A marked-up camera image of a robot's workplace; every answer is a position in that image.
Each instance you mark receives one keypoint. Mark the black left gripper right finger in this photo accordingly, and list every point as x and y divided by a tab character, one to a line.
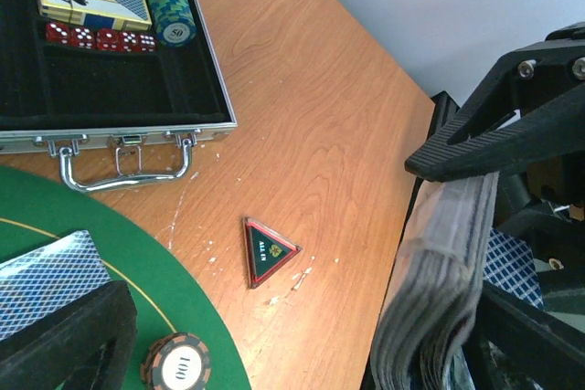
544	348

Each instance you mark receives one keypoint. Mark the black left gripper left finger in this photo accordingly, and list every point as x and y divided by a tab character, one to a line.
87	344

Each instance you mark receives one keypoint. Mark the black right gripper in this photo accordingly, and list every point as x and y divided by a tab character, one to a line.
527	114

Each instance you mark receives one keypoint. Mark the dealt blue card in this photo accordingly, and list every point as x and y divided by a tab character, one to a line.
46	279

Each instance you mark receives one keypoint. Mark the blue card deck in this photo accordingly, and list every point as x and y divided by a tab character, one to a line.
449	249

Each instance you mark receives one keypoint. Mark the black triangular button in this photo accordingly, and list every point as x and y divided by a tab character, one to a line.
266	250

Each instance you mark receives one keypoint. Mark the brown black chip stack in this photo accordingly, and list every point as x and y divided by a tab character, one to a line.
173	21

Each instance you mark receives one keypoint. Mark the round green poker mat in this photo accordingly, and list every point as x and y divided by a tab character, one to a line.
36	211

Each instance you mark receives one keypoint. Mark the aluminium poker case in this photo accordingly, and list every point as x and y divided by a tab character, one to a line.
61	100

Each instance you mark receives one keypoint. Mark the row of red dice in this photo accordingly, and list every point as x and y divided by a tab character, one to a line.
103	39

